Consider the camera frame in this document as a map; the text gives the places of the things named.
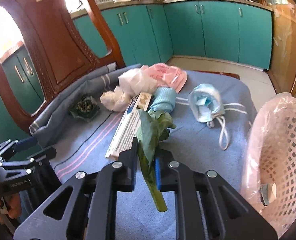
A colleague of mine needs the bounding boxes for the long white cardboard box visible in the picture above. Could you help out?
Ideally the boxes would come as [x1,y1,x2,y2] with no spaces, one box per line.
[105,92,152,161]

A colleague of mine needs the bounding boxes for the green leafy vegetable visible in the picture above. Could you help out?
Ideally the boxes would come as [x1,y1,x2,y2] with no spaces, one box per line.
[137,109,176,212]

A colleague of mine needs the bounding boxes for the dark green wrapper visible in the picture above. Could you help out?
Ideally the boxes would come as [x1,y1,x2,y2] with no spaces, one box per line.
[69,94,100,122]

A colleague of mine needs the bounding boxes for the white tissue bag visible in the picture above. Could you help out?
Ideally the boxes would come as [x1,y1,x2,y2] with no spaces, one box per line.
[100,86,131,112]

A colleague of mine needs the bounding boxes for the light blue knit cloth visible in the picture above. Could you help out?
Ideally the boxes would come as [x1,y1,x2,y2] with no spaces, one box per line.
[148,87,177,113]

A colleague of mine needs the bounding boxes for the white plastic bag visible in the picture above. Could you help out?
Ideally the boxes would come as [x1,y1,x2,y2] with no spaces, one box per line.
[118,68,158,97]

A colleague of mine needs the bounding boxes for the blue face mask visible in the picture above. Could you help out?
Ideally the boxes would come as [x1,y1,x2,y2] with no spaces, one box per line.
[187,83,250,151]

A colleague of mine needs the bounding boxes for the pink printed plastic bag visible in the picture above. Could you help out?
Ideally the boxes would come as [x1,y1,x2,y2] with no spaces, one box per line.
[141,63,187,94]

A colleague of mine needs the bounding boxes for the white lattice trash basket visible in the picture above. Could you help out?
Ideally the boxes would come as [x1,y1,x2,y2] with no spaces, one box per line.
[240,92,296,238]

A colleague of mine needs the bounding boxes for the teal kitchen cabinets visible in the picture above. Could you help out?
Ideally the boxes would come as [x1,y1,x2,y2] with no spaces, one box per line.
[0,0,272,143]

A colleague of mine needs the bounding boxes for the person's left hand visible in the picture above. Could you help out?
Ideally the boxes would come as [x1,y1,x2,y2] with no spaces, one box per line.
[0,193,22,224]

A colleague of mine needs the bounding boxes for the blue striped seat cloth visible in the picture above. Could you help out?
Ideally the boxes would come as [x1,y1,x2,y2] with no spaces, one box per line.
[29,67,257,239]

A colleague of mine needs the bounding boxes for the wooden glass door frame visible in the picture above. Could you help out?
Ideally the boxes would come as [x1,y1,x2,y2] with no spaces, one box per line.
[264,0,296,95]

